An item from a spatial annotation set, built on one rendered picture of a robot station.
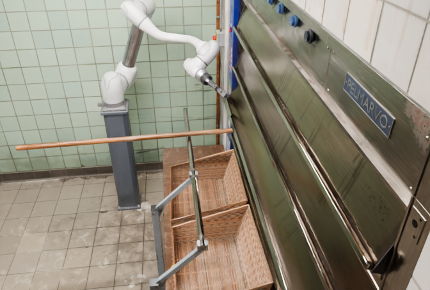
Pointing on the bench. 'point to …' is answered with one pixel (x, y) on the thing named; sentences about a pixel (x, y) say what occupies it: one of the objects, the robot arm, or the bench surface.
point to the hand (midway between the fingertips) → (224, 94)
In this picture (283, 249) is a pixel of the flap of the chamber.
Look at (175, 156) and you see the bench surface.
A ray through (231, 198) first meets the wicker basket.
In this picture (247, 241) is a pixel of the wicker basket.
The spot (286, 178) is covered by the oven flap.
